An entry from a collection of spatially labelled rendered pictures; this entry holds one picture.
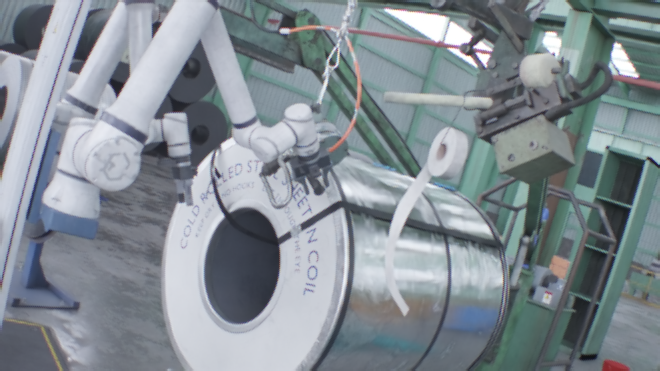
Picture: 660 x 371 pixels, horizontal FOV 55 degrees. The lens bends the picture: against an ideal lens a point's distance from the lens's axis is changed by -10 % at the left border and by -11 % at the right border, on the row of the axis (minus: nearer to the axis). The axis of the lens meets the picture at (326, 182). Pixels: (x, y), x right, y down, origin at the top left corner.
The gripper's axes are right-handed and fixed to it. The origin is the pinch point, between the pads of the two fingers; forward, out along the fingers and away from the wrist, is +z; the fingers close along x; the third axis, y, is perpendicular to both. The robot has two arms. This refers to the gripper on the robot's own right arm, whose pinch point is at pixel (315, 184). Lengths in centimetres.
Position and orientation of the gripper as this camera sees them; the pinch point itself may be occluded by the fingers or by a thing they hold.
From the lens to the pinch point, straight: 246.0
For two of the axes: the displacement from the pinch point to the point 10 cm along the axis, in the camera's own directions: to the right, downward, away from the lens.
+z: 1.7, 7.1, 6.8
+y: 3.7, 6.0, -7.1
